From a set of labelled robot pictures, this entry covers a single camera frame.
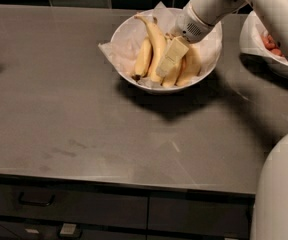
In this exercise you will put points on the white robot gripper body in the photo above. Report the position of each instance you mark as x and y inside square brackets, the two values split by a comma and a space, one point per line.
[189, 28]

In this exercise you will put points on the pile of red strawberries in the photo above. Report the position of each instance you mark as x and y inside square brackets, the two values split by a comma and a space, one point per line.
[271, 45]

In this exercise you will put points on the right cabinet drawer front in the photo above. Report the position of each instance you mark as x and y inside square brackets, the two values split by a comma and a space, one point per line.
[198, 217]

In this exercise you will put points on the white paper liner in bowl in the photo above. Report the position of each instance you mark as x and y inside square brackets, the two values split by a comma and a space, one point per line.
[164, 17]

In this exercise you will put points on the leftmost yellow banana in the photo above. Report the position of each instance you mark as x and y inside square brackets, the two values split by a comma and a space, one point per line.
[143, 59]

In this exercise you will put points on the left cabinet drawer front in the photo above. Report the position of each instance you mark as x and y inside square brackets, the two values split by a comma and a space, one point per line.
[77, 206]

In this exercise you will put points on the long curved yellow banana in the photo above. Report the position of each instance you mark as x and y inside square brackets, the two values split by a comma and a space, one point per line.
[158, 42]

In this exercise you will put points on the cabinet drawer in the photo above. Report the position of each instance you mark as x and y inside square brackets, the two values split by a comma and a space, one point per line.
[198, 217]
[77, 206]

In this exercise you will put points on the white paper liner right bowl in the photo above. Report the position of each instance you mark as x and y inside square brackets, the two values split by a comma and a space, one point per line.
[251, 40]

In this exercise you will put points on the white bowl with bananas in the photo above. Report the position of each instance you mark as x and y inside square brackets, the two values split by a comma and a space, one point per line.
[125, 45]

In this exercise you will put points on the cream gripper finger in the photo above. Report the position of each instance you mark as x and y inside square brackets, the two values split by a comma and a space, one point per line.
[173, 53]

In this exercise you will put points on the left drawer handle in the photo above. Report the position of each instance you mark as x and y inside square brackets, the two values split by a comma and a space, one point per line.
[38, 199]

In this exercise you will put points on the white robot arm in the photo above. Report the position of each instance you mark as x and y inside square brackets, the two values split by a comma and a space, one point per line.
[271, 13]

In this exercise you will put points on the white bowl with strawberries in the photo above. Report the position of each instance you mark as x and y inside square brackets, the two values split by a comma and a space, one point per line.
[277, 69]

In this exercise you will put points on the lower drawer handle with label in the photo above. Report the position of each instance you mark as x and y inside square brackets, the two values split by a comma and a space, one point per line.
[70, 231]

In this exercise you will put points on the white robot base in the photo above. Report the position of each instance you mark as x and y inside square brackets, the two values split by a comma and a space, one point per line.
[270, 213]

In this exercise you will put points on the rightmost yellow banana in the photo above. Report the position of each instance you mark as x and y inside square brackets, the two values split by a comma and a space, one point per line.
[190, 67]

